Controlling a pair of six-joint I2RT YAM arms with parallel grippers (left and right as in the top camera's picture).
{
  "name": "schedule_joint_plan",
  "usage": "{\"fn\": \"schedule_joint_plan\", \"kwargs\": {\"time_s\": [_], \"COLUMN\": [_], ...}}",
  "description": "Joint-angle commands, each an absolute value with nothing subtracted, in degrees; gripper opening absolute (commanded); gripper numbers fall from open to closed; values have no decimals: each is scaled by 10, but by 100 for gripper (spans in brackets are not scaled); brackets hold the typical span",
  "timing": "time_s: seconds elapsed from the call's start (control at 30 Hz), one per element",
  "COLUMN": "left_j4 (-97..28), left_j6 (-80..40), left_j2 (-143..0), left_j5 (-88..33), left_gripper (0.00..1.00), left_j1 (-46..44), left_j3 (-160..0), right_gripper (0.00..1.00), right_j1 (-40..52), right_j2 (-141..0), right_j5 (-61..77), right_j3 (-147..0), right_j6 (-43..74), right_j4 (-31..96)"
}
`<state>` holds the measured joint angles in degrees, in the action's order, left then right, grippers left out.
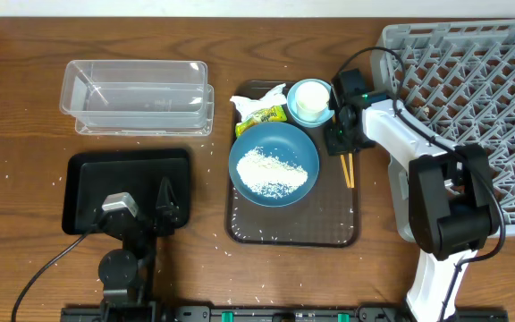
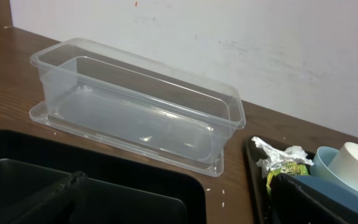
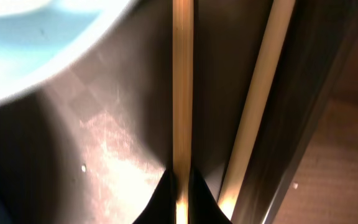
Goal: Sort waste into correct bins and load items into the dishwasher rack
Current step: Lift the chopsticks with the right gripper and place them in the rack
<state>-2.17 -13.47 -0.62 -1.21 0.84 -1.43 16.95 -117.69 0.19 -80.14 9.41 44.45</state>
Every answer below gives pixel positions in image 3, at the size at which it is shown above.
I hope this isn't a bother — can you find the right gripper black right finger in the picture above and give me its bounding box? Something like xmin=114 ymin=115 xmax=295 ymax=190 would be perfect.
xmin=189 ymin=167 xmax=232 ymax=224

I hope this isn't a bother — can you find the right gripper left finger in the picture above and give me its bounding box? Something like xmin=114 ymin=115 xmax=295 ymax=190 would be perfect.
xmin=133 ymin=169 xmax=177 ymax=224

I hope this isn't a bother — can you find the light blue bowl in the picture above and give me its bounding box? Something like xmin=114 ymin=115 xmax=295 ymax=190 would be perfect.
xmin=0 ymin=0 xmax=137 ymax=105

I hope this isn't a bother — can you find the brown serving tray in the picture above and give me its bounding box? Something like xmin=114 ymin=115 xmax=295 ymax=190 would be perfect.
xmin=0 ymin=1 xmax=358 ymax=223

